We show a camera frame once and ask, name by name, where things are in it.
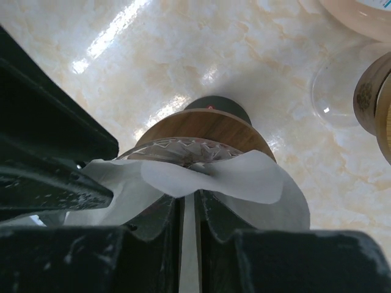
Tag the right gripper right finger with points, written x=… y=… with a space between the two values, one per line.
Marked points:
x=216 y=252

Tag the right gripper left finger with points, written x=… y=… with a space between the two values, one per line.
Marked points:
x=153 y=248

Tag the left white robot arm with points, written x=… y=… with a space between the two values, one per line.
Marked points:
x=46 y=140

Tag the clear glass carafe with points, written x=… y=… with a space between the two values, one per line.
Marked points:
x=335 y=82

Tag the pink liquid bottle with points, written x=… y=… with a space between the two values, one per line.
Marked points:
x=368 y=18

